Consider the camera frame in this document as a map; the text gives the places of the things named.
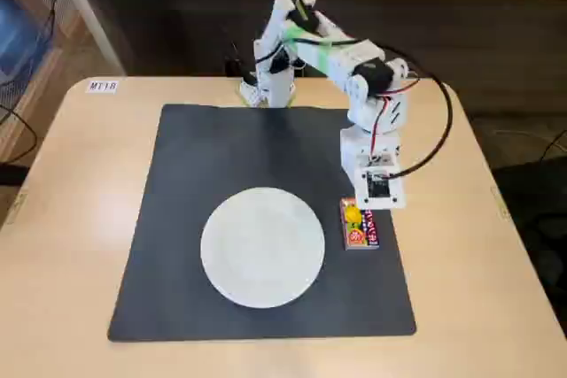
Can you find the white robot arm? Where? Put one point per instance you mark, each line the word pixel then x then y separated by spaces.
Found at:
pixel 341 57

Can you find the blue plastic container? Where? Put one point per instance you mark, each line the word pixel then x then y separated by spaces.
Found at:
pixel 20 37

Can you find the white paper plate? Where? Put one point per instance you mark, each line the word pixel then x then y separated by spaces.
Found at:
pixel 261 249

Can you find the dark grey mat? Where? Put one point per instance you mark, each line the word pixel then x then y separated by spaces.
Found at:
pixel 177 218

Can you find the white label sticker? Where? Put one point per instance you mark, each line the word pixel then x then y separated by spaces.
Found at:
pixel 103 87

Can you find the candy box with citrus print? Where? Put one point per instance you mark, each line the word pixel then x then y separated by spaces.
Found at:
pixel 361 236

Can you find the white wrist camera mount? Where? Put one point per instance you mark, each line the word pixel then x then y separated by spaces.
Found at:
pixel 376 187

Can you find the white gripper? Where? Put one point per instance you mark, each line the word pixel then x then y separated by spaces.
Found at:
pixel 349 158

